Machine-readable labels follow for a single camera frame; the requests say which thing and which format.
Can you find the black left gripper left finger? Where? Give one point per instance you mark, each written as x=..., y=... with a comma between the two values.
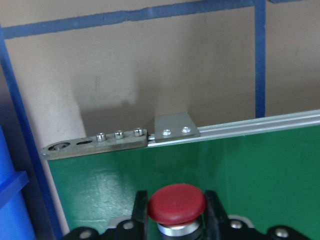
x=140, y=207

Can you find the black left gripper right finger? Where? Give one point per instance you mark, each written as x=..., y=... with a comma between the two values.
x=214, y=213

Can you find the red push button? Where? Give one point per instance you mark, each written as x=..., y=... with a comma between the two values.
x=177, y=211

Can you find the green conveyor belt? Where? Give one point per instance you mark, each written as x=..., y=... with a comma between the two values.
x=265, y=169

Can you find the blue left source bin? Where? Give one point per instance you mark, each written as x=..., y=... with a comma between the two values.
x=15, y=223

